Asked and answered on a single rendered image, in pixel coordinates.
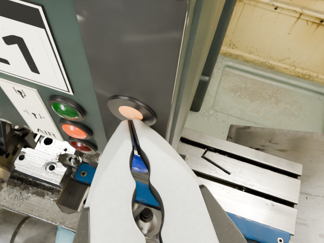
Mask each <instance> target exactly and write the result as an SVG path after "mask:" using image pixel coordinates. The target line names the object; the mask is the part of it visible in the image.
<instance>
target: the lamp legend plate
mask: <svg viewBox="0 0 324 243"><path fill-rule="evenodd" d="M0 86H1V88H2V89H3V91H4V92H5V93H6V94H7V96H8V97H9V99H10V100H11V102H12V103H13V104H14V106H15V107H16V109H17V110H18V111H19V113H20V114H21V116H22V117H23V118H24V120H25V121H26V123H27V124H28V125H29V127H30V128H31V130H32V131H33V132H34V133H36V134H39V135H42V136H45V137H48V138H51V139H54V140H57V141H61V142H64V139H63V138H62V136H61V134H60V132H59V130H58V128H57V126H56V124H55V123H54V121H53V119H52V117H51V115H50V113H49V111H48V110H47V108H46V106H45V104H44V102H43V100H42V99H41V97H40V95H39V93H38V91H37V90H36V89H33V88H30V87H27V86H24V85H21V84H18V83H15V82H12V81H8V80H5V79H2V78H0Z"/></svg>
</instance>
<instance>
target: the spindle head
mask: <svg viewBox="0 0 324 243"><path fill-rule="evenodd" d="M28 1H32V2H35V3H39V4H42V5H43V7H44V10H45V13H46V16H47V18H48V21H49V24H50V27H51V30H52V33H53V35H54V39H55V41H56V44H57V47H58V49H59V52H60V55H61V58H62V61H63V63H64V66H65V69H66V72H67V75H68V78H69V81H70V83H71V86H72V89H73V92H74V94H73V95H72V94H68V93H65V92H62V91H59V90H56V89H53V88H49V87H46V86H43V85H40V84H37V83H34V82H30V81H27V80H24V79H21V78H18V77H15V76H11V75H8V74H5V73H2V72H0V78H2V79H5V80H8V81H12V82H15V83H18V84H21V85H24V86H27V87H30V88H33V89H36V90H37V91H38V93H39V95H40V97H41V99H42V100H43V102H44V104H45V106H46V108H47V110H48V111H49V113H50V115H51V117H52V119H53V121H54V123H55V124H56V126H57V128H58V130H59V132H60V134H61V136H62V138H63V139H64V141H65V142H67V139H68V137H70V136H69V135H68V134H67V133H66V132H64V131H63V130H62V129H61V128H60V127H59V124H58V123H59V121H60V119H63V118H62V117H61V116H59V115H58V114H56V113H55V112H53V111H52V110H51V109H50V108H49V106H48V103H47V100H48V99H49V97H50V96H54V95H58V96H62V97H66V98H68V99H70V100H72V101H74V102H76V103H77V104H78V105H80V106H81V107H82V108H83V109H84V111H85V113H86V117H85V119H84V120H83V121H79V122H80V123H82V124H84V125H85V126H87V127H88V128H89V129H90V130H91V132H92V134H93V135H92V137H91V138H90V139H88V141H90V142H92V143H93V144H94V145H95V146H96V147H97V152H98V153H101V154H103V151H104V149H105V147H106V145H107V138H106V134H105V130H104V126H103V122H102V118H101V114H100V110H99V106H98V102H97V98H96V94H95V89H94V85H93V81H92V77H91V73H90V69H89V65H88V61H87V57H86V52H85V48H84V45H83V41H82V36H81V31H80V27H79V23H78V19H77V15H76V11H75V7H74V3H73V0H28ZM188 1H189V3H188V9H187V17H186V23H185V29H184V35H183V40H182V46H181V52H180V58H179V63H178V69H177V75H176V81H175V89H174V94H173V100H172V104H171V110H170V116H169V122H168V128H167V134H166V141H167V142H168V143H169V144H170V145H171V146H172V147H173V149H174V150H175V151H176V150H177V147H178V144H179V141H180V138H181V135H182V132H183V129H184V126H185V123H186V120H187V117H188V114H189V110H190V107H191V104H192V101H193V98H194V95H195V92H196V89H197V86H198V83H199V80H200V77H201V74H202V71H203V67H204V64H205V62H206V59H207V56H208V53H209V49H210V46H211V43H212V40H213V37H214V34H215V31H216V28H217V25H218V22H219V19H220V16H221V13H222V10H223V7H224V4H225V1H226V0H188ZM0 120H1V121H4V122H8V123H11V124H14V125H17V126H20V127H23V128H26V129H29V130H31V128H30V127H29V125H28V124H27V123H26V121H25V120H24V118H23V117H22V116H21V114H20V113H19V111H18V110H17V109H16V107H15V106H14V104H13V103H12V102H11V100H10V99H9V97H8V96H7V94H6V93H5V92H4V91H3V89H2V88H1V86H0Z"/></svg>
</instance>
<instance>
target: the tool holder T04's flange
mask: <svg viewBox="0 0 324 243"><path fill-rule="evenodd" d="M144 208H145V207H140V208H138V209H137V210H136V211H135V212H134V219H136V217H137V215H138V214H139V213H140V212H141V211H142V210H143V209H144ZM152 212H153V214H154V215H155V217H156V219H157V225H156V228H155V229H154V230H153V231H152V232H150V233H144V235H146V236H148V240H149V239H152V238H154V237H155V236H156V235H157V233H158V232H159V230H160V227H161V224H162V220H161V216H160V214H159V213H158V212H157V211H156V210H155V209H154V208H152Z"/></svg>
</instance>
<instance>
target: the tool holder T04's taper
mask: <svg viewBox="0 0 324 243"><path fill-rule="evenodd" d="M135 222H136V224H137V225H138V226H139V227H140V228H141V230H142V231H143V233H150V232H152V231H153V230H154V229H155V228H156V225H157V219H156V217H155V215H154V214H153V212H152V211H151V218H150V219H149V220H144V219H143V218H142V211H141V212H140V213H139V214H138V215H137V217H136V219H135Z"/></svg>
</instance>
